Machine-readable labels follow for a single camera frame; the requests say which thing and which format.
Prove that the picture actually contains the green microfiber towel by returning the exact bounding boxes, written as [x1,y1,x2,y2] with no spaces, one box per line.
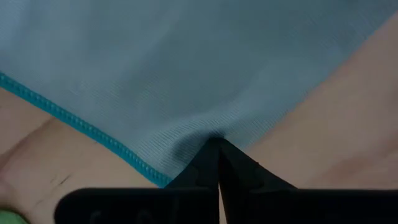
[0,210,30,224]

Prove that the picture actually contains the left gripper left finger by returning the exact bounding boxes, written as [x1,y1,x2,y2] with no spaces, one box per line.
[53,137,220,224]

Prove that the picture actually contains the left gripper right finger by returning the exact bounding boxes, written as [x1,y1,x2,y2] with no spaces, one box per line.
[219,138,398,224]

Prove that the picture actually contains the light blue microfiber towel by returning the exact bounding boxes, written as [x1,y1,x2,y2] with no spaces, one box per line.
[0,0,398,189]

